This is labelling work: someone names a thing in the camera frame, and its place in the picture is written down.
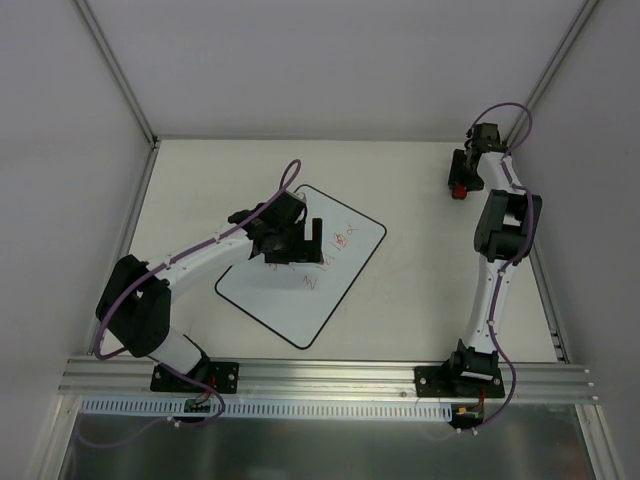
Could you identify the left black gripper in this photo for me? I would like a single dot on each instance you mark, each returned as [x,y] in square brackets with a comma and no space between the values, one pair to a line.
[292,252]

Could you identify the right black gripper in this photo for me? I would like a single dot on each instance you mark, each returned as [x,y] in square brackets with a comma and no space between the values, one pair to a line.
[462,173]

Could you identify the red whiteboard eraser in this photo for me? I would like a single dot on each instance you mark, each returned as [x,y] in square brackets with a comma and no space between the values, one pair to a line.
[459,192]

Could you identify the white whiteboard black rim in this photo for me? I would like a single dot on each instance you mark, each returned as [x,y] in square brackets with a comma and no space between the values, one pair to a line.
[296,301]

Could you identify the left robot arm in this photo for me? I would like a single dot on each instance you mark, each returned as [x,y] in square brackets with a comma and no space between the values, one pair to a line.
[135,306]

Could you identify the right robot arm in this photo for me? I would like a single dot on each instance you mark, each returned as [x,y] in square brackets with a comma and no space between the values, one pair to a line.
[503,238]

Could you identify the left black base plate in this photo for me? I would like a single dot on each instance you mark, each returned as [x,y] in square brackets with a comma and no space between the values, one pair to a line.
[222,376]

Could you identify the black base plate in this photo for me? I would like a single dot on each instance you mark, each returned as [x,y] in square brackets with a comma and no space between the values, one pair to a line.
[440,381]
[222,376]

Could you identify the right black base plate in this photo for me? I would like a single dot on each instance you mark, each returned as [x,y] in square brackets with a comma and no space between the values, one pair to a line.
[440,381]

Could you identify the right aluminium frame post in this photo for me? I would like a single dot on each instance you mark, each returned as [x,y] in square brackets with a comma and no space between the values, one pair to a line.
[561,52]

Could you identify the aluminium frame post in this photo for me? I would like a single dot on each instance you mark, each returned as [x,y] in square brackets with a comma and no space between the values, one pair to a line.
[561,52]
[98,37]

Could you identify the aluminium mounting rail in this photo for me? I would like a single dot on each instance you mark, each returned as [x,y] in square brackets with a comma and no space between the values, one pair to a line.
[554,383]

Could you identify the white slotted cable duct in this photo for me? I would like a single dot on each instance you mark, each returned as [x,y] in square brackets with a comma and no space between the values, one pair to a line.
[256,408]

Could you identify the left aluminium frame post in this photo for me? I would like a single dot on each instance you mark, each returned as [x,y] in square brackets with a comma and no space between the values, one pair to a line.
[98,37]

